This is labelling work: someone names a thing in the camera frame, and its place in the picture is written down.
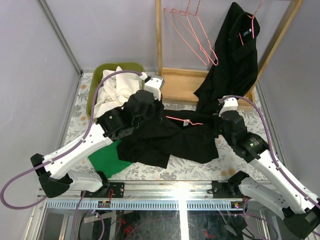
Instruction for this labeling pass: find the olive green plastic basket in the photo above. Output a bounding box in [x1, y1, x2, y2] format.
[86, 62, 145, 118]

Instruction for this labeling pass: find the pink wire hanger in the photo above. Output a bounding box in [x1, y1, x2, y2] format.
[163, 2, 211, 63]

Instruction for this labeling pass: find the aluminium rail frame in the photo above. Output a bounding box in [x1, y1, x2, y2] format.
[24, 179, 320, 240]

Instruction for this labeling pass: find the pink hanger of white shirt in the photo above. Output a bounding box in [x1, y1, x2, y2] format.
[171, 0, 219, 66]

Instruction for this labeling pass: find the green cloth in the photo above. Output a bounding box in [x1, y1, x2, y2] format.
[88, 140, 132, 179]

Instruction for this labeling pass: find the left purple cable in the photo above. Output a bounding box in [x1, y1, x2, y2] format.
[0, 69, 146, 210]

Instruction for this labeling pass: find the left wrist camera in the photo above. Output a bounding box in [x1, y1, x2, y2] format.
[140, 72, 165, 101]

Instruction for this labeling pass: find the pink hanger of black shirt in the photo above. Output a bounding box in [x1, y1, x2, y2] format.
[166, 115, 203, 127]

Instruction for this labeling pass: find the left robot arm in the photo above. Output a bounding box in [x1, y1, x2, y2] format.
[30, 90, 162, 198]

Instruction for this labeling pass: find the wooden clothes rack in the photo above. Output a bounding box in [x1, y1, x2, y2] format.
[155, 0, 303, 106]

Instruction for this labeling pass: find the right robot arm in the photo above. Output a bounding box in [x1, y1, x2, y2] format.
[215, 110, 320, 239]

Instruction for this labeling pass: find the white shirt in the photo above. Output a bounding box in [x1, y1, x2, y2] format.
[92, 65, 142, 119]

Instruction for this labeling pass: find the floral table mat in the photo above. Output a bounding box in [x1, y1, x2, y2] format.
[58, 72, 266, 181]

